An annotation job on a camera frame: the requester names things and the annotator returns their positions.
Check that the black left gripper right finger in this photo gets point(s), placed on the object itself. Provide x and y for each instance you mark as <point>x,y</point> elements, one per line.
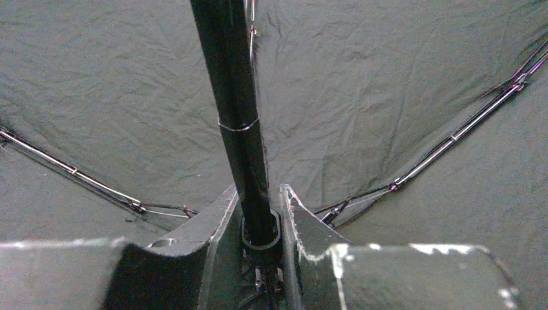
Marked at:
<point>323,270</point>

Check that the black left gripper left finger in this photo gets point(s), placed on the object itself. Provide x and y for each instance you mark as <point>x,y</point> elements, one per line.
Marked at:
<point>196,266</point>

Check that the beige folding umbrella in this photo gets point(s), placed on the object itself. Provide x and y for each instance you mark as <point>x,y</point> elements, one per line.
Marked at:
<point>351,94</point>

